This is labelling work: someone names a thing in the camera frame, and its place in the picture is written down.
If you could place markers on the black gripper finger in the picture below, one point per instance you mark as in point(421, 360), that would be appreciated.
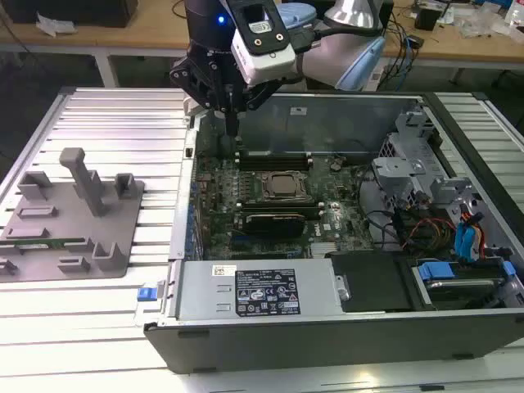
point(258, 96)
point(196, 82)

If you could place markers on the green RAM stick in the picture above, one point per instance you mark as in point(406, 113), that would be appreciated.
point(32, 244)

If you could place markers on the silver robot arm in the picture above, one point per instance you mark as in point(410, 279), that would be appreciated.
point(327, 57)

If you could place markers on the black RAM slot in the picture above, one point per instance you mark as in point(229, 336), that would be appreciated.
point(282, 203)
point(274, 156)
point(274, 165)
point(321, 213)

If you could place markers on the white sticker in case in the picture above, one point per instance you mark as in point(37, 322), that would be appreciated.
point(298, 111)

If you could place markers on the black round board component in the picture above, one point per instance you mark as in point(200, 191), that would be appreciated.
point(226, 145)

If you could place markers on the wooden desk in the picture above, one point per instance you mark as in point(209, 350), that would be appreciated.
point(123, 37)

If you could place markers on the silver CPU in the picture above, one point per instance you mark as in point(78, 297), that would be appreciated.
point(283, 183)

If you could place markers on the round coin battery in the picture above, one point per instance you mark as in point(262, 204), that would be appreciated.
point(336, 165)

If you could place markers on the green motherboard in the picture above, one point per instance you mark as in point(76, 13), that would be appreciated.
point(217, 204)

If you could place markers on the white power strip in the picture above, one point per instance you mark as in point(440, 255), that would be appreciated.
point(376, 78)

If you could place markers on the large black box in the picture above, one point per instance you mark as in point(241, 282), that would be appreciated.
point(82, 12)

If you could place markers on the black graphics card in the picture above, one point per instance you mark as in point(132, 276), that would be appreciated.
point(274, 226)

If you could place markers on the black upright box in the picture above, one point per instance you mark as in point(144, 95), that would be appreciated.
point(387, 12)

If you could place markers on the crumpled white paper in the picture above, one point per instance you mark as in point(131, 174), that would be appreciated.
point(53, 24)

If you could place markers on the black power adapter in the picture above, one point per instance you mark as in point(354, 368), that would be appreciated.
point(414, 42)

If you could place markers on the metal drive cage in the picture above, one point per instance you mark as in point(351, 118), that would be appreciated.
point(409, 168)

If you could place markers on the silver finned heat sink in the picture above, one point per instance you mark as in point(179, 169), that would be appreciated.
point(325, 249)

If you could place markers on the small black box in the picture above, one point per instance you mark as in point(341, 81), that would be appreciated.
point(426, 17)

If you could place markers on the silver power supply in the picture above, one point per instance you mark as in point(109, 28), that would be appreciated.
point(204, 290)

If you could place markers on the grey parts rack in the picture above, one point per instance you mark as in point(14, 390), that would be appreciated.
point(73, 245)

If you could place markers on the black plastic shroud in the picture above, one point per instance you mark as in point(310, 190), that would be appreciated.
point(368, 282)

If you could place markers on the blue case latch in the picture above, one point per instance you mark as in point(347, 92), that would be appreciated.
point(147, 294)

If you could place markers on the clear plastic bags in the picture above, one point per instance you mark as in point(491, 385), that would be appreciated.
point(491, 24)

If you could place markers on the black open PC case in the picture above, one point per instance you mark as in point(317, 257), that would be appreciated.
point(327, 344)

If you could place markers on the hard disk in blue carrier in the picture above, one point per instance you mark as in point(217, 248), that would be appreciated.
point(458, 288)

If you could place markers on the blue disk bay clip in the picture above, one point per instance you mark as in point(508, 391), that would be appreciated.
point(508, 269)

